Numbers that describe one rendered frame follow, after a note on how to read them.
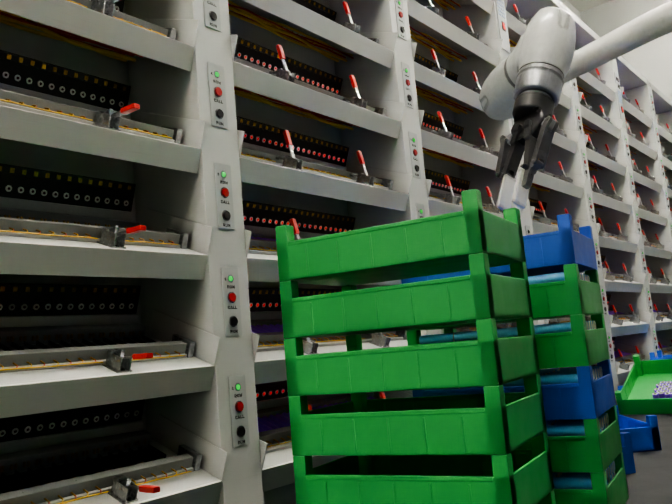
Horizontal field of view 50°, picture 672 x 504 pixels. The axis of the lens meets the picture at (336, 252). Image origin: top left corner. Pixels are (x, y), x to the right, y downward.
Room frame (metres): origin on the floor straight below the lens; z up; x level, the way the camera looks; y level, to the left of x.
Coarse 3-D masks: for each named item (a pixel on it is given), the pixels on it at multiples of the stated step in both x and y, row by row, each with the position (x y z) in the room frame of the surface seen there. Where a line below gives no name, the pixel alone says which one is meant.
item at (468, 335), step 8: (592, 320) 1.25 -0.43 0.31; (504, 328) 1.19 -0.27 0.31; (512, 328) 1.18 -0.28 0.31; (536, 328) 1.16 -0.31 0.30; (544, 328) 1.15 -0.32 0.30; (552, 328) 1.15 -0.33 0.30; (560, 328) 1.14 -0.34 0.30; (568, 328) 1.13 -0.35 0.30; (592, 328) 1.23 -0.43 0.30; (424, 336) 1.26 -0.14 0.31; (432, 336) 1.25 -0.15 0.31; (440, 336) 1.24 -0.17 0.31; (448, 336) 1.23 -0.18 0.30; (456, 336) 1.22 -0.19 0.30; (464, 336) 1.22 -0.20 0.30; (472, 336) 1.21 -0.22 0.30; (504, 336) 1.19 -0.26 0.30
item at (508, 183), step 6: (504, 180) 1.31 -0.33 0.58; (510, 180) 1.32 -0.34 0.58; (504, 186) 1.31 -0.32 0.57; (510, 186) 1.32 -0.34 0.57; (504, 192) 1.31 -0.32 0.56; (510, 192) 1.32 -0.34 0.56; (498, 198) 1.31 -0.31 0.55; (504, 198) 1.31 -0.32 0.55; (510, 198) 1.31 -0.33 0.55; (498, 204) 1.30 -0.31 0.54; (504, 204) 1.31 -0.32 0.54; (510, 204) 1.31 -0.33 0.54
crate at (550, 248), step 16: (560, 224) 1.12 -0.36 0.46; (528, 240) 1.15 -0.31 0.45; (544, 240) 1.14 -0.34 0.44; (560, 240) 1.13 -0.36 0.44; (576, 240) 1.15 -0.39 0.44; (592, 240) 1.28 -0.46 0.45; (528, 256) 1.15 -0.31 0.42; (544, 256) 1.14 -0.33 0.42; (560, 256) 1.13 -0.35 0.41; (576, 256) 1.13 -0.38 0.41; (592, 256) 1.26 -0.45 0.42; (464, 272) 1.20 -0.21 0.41; (496, 272) 1.18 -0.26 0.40; (528, 272) 1.22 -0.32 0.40; (544, 272) 1.25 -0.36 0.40
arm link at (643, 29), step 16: (640, 16) 1.47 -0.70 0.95; (656, 16) 1.45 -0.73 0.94; (624, 32) 1.47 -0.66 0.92; (640, 32) 1.46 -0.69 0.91; (656, 32) 1.46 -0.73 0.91; (592, 48) 1.50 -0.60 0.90; (608, 48) 1.49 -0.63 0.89; (624, 48) 1.49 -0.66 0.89; (576, 64) 1.51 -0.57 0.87; (592, 64) 1.51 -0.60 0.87; (496, 80) 1.46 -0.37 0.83; (480, 96) 1.55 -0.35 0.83; (496, 96) 1.48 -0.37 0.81; (512, 96) 1.45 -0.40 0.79; (496, 112) 1.53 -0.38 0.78
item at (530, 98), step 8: (520, 96) 1.32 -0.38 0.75; (528, 96) 1.31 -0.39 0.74; (536, 96) 1.30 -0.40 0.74; (544, 96) 1.31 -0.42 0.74; (520, 104) 1.31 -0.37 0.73; (528, 104) 1.30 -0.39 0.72; (536, 104) 1.30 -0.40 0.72; (544, 104) 1.30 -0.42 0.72; (552, 104) 1.32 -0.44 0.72; (512, 112) 1.34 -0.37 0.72; (520, 112) 1.33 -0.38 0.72; (528, 112) 1.32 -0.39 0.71; (536, 112) 1.31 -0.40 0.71; (544, 112) 1.30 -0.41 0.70; (552, 112) 1.32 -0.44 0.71; (520, 120) 1.34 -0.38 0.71; (536, 120) 1.30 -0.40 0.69; (512, 128) 1.36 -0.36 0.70; (536, 128) 1.30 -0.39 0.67; (520, 136) 1.32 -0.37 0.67; (536, 136) 1.31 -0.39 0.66
